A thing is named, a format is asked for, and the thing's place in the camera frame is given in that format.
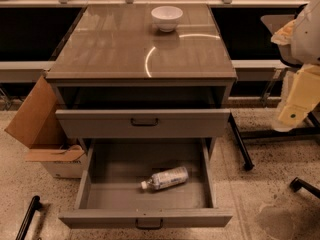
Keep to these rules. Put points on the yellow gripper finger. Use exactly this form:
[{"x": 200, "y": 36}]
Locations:
[
  {"x": 284, "y": 35},
  {"x": 303, "y": 97}
]

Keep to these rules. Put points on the clear plastic water bottle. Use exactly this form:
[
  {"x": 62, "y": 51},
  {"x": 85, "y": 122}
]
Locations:
[{"x": 166, "y": 179}]

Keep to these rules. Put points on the grey drawer cabinet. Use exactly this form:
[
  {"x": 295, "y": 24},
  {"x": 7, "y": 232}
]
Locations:
[{"x": 116, "y": 58}]

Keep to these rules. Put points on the upper grey drawer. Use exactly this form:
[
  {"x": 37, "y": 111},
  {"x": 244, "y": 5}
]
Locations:
[{"x": 147, "y": 123}]

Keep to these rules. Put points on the open lower grey drawer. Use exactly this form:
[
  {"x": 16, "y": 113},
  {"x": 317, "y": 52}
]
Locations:
[{"x": 110, "y": 193}]

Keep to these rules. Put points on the black chair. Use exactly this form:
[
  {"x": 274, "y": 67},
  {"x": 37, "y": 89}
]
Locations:
[{"x": 276, "y": 24}]

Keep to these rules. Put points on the black leg right floor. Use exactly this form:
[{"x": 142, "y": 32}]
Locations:
[{"x": 297, "y": 183}]

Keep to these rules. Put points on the white ceramic bowl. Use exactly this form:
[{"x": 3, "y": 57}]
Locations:
[{"x": 166, "y": 18}]

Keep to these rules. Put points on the brown cardboard box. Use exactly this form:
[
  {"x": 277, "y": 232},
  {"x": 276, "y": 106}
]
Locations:
[{"x": 35, "y": 126}]

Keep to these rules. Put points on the black bar left floor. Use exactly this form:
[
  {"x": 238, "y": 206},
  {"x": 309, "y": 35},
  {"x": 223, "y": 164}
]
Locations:
[{"x": 34, "y": 206}]

